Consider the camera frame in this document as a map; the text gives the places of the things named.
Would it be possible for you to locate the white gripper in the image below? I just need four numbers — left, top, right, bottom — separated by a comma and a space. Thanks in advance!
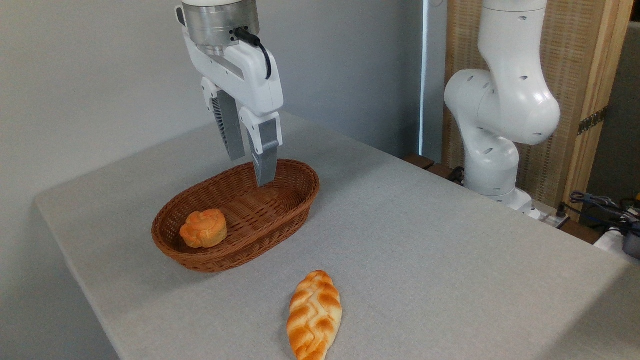
174, 5, 285, 188

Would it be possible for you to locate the round orange knotted bread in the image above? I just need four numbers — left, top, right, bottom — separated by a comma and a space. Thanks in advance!
179, 208, 228, 250

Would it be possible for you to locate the brown oval wicker basket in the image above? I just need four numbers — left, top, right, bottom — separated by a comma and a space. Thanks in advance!
151, 158, 321, 274

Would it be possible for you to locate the long braided bread loaf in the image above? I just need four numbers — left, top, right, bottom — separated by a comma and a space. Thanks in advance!
286, 269, 344, 360

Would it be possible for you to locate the wooden folding screen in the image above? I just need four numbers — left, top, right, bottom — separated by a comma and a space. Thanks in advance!
442, 0, 635, 222

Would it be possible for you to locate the brass screen hinge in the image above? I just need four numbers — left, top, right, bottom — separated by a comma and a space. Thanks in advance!
577, 106, 609, 136

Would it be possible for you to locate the grey metal container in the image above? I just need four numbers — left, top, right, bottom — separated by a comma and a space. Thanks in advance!
621, 227, 640, 260

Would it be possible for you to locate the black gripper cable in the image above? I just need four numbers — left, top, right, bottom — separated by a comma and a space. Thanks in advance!
233, 26, 273, 81

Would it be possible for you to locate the black cable bundle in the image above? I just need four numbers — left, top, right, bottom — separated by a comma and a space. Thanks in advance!
562, 190, 640, 237

